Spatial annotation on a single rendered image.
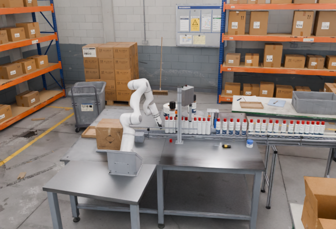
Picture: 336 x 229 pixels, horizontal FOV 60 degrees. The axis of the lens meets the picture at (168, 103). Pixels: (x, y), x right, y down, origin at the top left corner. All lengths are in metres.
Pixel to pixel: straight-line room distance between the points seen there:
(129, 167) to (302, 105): 2.80
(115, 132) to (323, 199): 2.00
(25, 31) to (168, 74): 3.57
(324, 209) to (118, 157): 1.74
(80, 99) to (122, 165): 2.92
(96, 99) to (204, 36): 3.35
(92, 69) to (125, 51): 0.90
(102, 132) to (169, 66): 4.96
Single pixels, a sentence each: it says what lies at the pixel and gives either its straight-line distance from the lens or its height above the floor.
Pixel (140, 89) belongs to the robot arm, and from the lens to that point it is 3.05.
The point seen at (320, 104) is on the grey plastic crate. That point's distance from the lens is 4.70.
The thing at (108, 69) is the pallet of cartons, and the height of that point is 0.89.
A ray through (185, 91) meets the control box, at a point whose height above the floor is 1.45.
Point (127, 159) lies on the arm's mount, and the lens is 2.79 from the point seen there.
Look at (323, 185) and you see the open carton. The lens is 2.58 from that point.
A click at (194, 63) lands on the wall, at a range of 7.79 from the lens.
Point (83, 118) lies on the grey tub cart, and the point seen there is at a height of 0.30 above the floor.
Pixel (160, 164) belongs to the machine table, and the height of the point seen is 0.83.
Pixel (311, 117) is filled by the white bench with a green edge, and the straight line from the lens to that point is 4.64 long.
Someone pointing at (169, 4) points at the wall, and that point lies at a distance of 7.74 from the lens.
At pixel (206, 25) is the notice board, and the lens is 7.47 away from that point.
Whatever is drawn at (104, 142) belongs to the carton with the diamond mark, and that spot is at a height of 0.94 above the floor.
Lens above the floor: 2.41
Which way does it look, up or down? 20 degrees down
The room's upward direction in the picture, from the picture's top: 1 degrees counter-clockwise
